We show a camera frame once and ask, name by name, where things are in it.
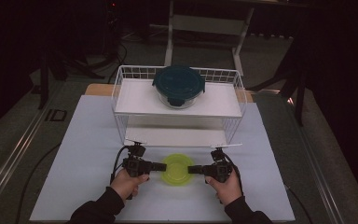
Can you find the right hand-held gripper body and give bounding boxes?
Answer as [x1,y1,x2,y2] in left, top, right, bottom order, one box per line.
[201,142,243,184]

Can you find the dark teal lidded round container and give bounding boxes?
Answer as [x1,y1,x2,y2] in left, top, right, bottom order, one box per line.
[151,63,206,110]

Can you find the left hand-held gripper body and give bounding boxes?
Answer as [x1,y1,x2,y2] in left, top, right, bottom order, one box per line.
[122,139,153,178]

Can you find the metal floor rail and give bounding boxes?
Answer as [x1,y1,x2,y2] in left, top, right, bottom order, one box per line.
[282,96,347,224]
[0,92,63,216]

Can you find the left hand-held gripper cable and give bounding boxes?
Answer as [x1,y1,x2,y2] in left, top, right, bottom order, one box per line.
[110,145,131,185]

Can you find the black floor cables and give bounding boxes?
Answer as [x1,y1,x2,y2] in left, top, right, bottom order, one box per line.
[83,41,129,85]

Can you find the white wire shelf rack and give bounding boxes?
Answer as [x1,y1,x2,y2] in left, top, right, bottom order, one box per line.
[111,64,248,148]

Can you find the white metal desk frame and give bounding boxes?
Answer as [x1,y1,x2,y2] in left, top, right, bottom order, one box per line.
[163,0,255,77]

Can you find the person's right hand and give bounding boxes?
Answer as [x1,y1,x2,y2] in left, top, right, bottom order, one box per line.
[204,169,243,208]

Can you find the white table mat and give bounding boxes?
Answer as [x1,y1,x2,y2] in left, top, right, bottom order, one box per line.
[29,94,296,223]

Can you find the person's left hand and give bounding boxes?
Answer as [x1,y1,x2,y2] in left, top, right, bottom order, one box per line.
[109,169,150,203]

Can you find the black cable on floor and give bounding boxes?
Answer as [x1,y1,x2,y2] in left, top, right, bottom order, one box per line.
[14,142,62,224]
[283,183,314,224]

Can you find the yellow-green plastic bowl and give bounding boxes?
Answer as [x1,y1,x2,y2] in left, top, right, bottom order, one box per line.
[160,153,197,188]

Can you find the black metal stand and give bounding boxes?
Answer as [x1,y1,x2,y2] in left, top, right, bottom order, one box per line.
[37,50,105,110]
[248,46,310,127]

